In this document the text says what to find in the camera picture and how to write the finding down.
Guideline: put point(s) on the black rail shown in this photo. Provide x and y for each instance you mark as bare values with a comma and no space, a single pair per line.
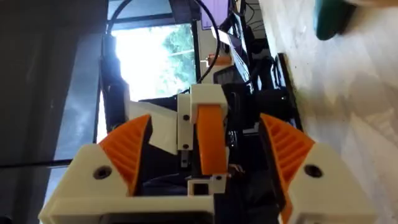
289,90

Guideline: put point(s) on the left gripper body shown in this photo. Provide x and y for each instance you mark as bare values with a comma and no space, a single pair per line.
158,124

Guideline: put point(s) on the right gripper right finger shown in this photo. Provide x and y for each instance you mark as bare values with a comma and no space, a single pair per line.
314,193

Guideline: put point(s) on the green disc with holes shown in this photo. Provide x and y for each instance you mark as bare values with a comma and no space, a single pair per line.
331,18

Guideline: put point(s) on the monitor with purple screen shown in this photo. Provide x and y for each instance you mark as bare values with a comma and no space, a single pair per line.
214,14

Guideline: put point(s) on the dark tilted monitor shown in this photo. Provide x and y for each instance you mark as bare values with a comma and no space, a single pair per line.
237,53

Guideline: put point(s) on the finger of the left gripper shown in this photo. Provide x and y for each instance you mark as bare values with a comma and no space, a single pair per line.
206,185
211,140

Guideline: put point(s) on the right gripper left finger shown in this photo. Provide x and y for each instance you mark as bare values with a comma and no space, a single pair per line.
93,180

